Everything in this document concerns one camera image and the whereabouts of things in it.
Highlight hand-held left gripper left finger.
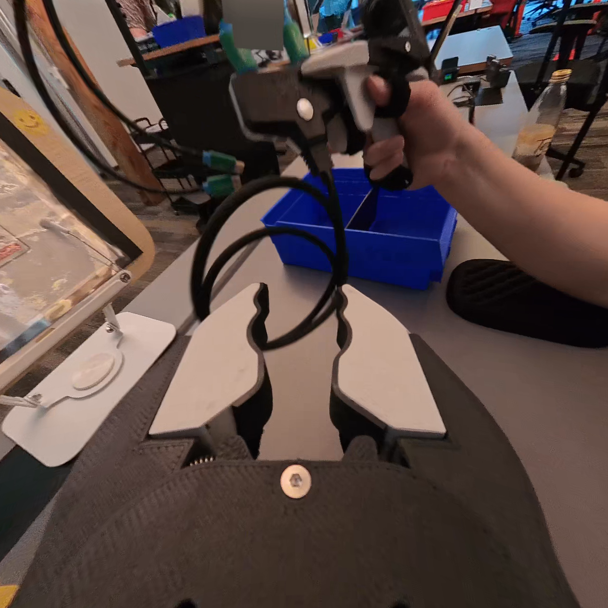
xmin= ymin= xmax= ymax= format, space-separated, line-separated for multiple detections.
xmin=148 ymin=282 xmax=275 ymax=439

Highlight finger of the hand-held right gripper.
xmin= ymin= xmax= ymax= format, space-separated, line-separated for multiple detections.
xmin=327 ymin=116 xmax=356 ymax=154
xmin=301 ymin=40 xmax=378 ymax=135

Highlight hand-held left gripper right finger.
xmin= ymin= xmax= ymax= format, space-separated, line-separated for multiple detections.
xmin=330 ymin=283 xmax=448 ymax=439

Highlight black push-button HDMI switch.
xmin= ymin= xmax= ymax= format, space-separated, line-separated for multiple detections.
xmin=229 ymin=70 xmax=335 ymax=143

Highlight thick black switch cable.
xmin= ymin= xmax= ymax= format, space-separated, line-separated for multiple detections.
xmin=190 ymin=142 xmax=351 ymax=353

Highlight blue divided plastic bin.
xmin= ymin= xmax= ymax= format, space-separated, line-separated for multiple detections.
xmin=260 ymin=167 xmax=458 ymax=291

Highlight braided HDMI cable green plugs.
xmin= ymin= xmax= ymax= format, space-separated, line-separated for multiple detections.
xmin=13 ymin=0 xmax=259 ymax=199
xmin=42 ymin=0 xmax=310 ymax=175

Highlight person's right hand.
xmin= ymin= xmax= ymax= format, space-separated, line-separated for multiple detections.
xmin=363 ymin=76 xmax=471 ymax=191

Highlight dark bin divider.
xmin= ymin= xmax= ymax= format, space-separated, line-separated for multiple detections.
xmin=346 ymin=187 xmax=382 ymax=232

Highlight black ribbed wrist rest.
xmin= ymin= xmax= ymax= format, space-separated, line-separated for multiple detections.
xmin=446 ymin=259 xmax=608 ymax=350

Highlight white stand base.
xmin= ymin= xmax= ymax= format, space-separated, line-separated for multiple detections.
xmin=0 ymin=304 xmax=177 ymax=468

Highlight black desk with wooden top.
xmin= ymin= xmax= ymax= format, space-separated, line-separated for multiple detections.
xmin=118 ymin=33 xmax=305 ymax=181

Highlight clear bottle with gold cap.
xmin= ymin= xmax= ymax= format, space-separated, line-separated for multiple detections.
xmin=512 ymin=69 xmax=574 ymax=173

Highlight yellow smiley sticker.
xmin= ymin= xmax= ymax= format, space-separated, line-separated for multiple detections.
xmin=14 ymin=110 xmax=48 ymax=135

